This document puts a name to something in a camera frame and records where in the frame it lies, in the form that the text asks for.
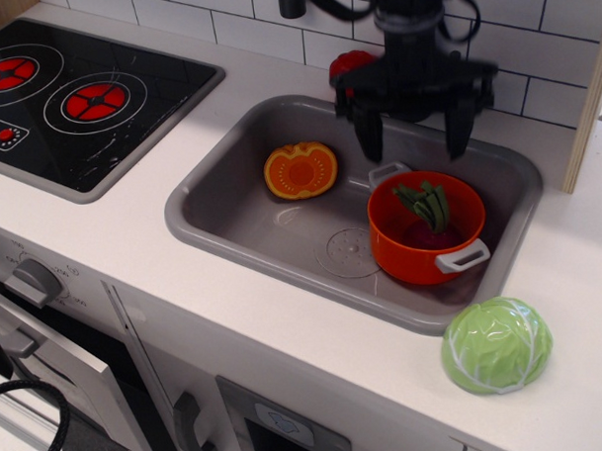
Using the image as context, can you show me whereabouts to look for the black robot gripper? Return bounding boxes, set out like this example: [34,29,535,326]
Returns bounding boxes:
[330,21,497,162]

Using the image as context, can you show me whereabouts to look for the purple beet with green leaves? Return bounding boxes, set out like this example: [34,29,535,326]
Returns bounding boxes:
[391,180,464,251]

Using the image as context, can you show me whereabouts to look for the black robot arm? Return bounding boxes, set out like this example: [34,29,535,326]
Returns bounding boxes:
[279,0,498,162]

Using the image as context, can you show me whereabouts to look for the grey toy sink basin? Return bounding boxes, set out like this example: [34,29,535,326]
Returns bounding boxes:
[165,95,543,335]

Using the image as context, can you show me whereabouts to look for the dark grey toy faucet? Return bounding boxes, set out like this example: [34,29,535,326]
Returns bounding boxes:
[385,49,463,123]

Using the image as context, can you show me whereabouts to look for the red toy vegetable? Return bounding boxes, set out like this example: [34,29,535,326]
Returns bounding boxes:
[328,50,379,80]

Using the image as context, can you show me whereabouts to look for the orange pumpkin slice toy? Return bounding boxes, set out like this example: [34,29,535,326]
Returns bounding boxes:
[263,141,339,200]

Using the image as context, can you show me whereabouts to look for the wooden side panel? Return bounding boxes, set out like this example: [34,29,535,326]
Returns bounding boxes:
[560,36,602,195]

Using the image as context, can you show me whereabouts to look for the green cabbage toy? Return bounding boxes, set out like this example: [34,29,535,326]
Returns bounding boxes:
[441,297,554,395]

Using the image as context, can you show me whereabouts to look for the black toy stovetop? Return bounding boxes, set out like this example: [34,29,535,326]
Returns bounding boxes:
[0,19,225,204]

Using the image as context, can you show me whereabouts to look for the grey dishwasher control panel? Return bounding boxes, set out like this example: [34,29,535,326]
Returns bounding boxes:
[216,376,352,451]

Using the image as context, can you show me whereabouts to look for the grey oven knob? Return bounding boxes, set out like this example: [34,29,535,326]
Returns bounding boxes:
[4,259,63,308]

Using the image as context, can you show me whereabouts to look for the orange pot with grey handles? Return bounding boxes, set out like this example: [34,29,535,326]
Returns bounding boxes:
[367,162,491,286]

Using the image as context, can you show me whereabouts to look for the grey cabinet door handle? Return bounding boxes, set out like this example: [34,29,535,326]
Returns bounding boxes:
[173,392,217,451]

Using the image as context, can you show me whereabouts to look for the grey oven door handle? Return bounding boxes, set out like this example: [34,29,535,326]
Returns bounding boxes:
[0,317,43,359]

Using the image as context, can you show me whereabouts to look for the black braided cable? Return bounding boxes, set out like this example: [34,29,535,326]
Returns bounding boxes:
[0,377,72,451]

